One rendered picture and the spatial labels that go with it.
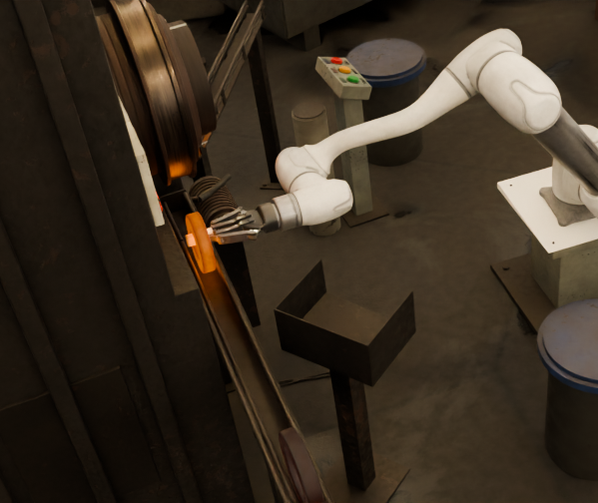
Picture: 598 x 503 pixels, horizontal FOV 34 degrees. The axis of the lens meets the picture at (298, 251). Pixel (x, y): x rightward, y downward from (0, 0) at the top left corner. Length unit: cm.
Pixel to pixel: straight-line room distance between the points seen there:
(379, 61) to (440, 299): 100
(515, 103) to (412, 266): 123
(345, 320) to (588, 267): 104
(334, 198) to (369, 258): 102
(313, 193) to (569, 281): 103
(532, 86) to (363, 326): 70
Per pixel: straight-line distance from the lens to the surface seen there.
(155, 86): 220
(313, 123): 333
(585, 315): 265
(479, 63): 246
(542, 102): 234
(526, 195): 315
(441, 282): 338
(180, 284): 218
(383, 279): 341
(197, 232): 241
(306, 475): 193
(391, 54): 382
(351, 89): 330
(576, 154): 260
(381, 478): 282
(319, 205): 248
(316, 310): 243
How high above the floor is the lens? 227
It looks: 39 degrees down
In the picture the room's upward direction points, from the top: 10 degrees counter-clockwise
